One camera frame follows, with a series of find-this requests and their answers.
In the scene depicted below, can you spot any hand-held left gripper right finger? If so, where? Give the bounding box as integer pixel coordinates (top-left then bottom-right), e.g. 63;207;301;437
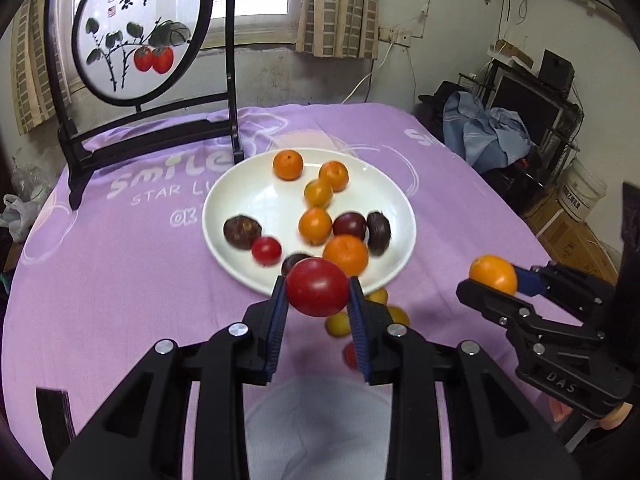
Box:
347;276;568;480

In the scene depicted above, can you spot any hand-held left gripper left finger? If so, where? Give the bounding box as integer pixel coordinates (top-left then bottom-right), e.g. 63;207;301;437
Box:
52;275;288;480

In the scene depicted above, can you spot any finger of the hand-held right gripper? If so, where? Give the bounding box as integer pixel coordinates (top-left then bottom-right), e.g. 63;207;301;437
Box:
515;261;619;331
456;279;583;361

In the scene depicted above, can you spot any small smooth orange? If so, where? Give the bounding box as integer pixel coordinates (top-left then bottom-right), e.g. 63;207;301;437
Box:
304;179;334;208
469;255;519;296
298;208;333;246

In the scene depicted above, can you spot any wrinkled brown passion fruit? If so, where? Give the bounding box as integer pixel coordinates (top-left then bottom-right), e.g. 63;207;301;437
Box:
366;211;392;255
281;253;313;277
223;215;262;251

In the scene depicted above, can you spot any orange mandarin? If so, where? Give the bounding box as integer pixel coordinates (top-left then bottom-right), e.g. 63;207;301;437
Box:
318;160;350;192
272;149;304;182
322;234;370;277

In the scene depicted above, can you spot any dark red plum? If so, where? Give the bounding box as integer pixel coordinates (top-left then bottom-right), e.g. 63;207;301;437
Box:
332;212;368;241

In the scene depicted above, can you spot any white round plate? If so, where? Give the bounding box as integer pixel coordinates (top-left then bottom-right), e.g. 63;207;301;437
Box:
202;149;417;297

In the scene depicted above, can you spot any person's right hand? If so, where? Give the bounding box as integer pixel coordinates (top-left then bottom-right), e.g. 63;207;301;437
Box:
549;396;632;432

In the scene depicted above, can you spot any greenish yellow mandarin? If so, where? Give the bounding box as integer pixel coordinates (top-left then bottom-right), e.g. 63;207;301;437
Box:
325;311;352;338

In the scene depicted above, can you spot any cardboard box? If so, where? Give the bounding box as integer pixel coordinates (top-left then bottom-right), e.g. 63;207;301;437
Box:
542;222;613;273

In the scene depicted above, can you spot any white plastic bucket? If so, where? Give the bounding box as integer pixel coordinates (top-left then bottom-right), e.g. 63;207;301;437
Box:
555;157;608;222

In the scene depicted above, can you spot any purple printed tablecloth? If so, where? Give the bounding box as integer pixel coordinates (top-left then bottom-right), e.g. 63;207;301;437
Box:
2;102;621;480

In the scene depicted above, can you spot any blue clothes pile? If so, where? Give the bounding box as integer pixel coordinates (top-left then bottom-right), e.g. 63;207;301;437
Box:
442;91;533;168

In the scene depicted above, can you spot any black monitor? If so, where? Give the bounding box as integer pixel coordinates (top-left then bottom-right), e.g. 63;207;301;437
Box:
487;60;563;146

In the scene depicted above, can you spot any black hat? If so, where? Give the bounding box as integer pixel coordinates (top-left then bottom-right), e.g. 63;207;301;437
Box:
417;81;468;111

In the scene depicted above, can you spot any black speaker box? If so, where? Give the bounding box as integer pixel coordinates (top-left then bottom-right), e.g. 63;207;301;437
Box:
540;50;575;93

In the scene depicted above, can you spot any white plastic bag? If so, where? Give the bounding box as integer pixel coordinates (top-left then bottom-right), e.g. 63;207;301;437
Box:
0;192;38;243

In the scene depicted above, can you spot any beige checked curtain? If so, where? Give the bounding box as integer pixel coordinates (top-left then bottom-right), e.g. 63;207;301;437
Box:
295;0;382;59
10;0;73;135

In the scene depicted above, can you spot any round painted screen black stand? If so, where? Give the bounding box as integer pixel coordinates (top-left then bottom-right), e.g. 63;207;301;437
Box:
44;0;246;211

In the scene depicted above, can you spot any white cable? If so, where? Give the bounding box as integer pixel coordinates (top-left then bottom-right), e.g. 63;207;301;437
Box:
345;42;396;106

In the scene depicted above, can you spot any white wall socket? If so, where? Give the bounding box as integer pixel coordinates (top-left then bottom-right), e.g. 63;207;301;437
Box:
378;27;413;46

